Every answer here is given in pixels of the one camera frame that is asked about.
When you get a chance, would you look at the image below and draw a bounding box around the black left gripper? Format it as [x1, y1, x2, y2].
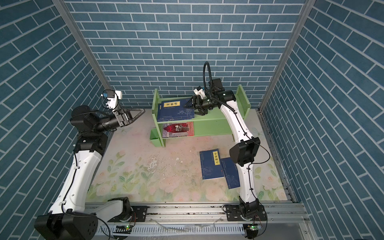
[93, 110, 144, 137]

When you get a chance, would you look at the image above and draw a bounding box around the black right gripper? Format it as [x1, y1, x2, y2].
[184, 96, 217, 116]

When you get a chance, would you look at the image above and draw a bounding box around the blue book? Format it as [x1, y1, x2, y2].
[221, 158, 240, 189]
[157, 99, 195, 122]
[200, 149, 224, 180]

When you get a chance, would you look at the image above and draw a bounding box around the red pink illustrated book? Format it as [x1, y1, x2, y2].
[162, 122, 195, 138]

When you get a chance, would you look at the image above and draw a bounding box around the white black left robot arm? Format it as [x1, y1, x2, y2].
[34, 105, 145, 240]

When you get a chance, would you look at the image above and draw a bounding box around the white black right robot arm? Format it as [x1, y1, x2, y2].
[185, 87, 268, 221]

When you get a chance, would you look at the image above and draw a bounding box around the small green box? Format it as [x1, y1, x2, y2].
[150, 128, 163, 147]

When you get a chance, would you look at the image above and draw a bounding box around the green two-tier shelf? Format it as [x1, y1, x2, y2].
[152, 85, 251, 147]

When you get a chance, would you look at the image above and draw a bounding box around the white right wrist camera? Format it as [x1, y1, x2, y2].
[194, 86, 206, 100]

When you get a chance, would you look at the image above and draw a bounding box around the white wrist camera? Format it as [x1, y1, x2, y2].
[101, 89, 123, 111]
[194, 86, 206, 100]

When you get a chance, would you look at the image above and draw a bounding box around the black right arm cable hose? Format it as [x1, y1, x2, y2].
[202, 61, 214, 97]

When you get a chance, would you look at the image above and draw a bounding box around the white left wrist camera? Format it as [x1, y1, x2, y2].
[101, 89, 123, 111]

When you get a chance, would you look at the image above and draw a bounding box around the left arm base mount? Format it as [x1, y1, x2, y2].
[108, 206, 149, 224]

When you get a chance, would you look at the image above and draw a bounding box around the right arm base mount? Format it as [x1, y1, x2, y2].
[222, 205, 268, 222]

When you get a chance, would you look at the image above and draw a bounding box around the aluminium corner frame post left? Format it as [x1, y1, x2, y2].
[52, 0, 111, 89]

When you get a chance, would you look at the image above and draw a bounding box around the aluminium corner frame post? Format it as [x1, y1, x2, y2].
[259, 0, 316, 113]
[52, 0, 111, 89]

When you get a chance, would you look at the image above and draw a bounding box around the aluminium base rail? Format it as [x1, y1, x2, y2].
[96, 201, 316, 240]

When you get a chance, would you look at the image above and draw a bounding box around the aluminium corner frame post right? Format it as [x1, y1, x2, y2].
[259, 0, 316, 113]

